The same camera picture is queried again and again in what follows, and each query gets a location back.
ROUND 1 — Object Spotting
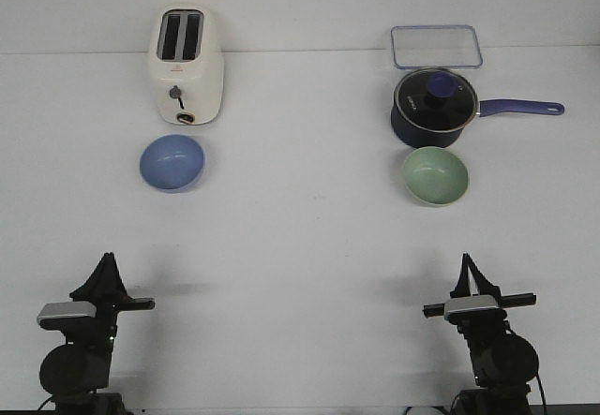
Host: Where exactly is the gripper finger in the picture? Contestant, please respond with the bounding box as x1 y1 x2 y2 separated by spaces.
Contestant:
109 252 127 299
450 253 473 299
77 253 111 299
466 254 501 298

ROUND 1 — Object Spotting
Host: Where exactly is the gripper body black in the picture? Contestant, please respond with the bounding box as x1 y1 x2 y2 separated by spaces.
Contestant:
69 288 155 329
422 293 536 327

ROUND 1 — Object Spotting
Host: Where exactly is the green bowl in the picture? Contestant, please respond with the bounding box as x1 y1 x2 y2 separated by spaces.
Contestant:
400 146 470 206

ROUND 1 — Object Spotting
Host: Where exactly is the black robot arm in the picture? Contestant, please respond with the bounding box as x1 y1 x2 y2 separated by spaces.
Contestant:
37 252 155 414
423 253 539 414

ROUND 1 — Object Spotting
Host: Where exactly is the blue bowl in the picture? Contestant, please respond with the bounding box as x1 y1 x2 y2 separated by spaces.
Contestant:
139 134 206 193

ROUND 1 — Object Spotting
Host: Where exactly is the dark blue saucepan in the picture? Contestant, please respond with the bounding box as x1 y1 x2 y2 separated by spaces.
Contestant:
391 99 564 148

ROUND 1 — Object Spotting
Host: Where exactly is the glass pot lid blue knob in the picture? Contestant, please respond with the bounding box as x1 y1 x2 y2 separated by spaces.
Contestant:
395 68 478 132

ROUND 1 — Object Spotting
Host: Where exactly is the cream two-slot toaster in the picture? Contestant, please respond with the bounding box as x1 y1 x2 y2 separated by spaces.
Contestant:
147 4 225 126

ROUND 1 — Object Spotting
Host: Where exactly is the clear plastic food container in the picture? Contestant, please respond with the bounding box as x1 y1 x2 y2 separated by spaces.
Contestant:
390 24 483 70

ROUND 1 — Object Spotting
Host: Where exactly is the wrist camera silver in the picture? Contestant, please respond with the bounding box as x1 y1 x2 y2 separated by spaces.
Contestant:
443 295 500 321
37 301 97 329

